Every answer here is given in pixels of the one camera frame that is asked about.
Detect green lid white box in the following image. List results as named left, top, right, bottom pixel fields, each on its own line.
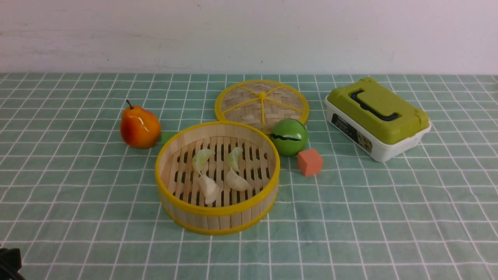
left=325, top=77, right=431, bottom=163

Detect small green block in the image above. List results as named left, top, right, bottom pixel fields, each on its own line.
left=161, top=132, right=177, bottom=145

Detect orange cube block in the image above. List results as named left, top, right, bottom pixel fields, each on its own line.
left=297, top=148, right=323, bottom=177

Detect pale dumpling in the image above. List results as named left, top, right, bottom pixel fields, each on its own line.
left=192, top=149, right=215, bottom=176
left=226, top=147, right=244, bottom=172

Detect bamboo steamer tray yellow rim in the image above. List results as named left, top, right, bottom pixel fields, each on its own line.
left=155, top=122, right=281, bottom=235

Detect white dumpling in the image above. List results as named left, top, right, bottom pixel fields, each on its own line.
left=224, top=168, right=251, bottom=191
left=198, top=174, right=222, bottom=205

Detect bamboo steamer lid yellow rim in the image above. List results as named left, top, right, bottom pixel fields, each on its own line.
left=214, top=80, right=310, bottom=134

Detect orange red toy pear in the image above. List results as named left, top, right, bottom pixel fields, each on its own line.
left=119, top=99, right=161, bottom=149

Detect green toy ball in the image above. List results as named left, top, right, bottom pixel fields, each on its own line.
left=269, top=118, right=308, bottom=157

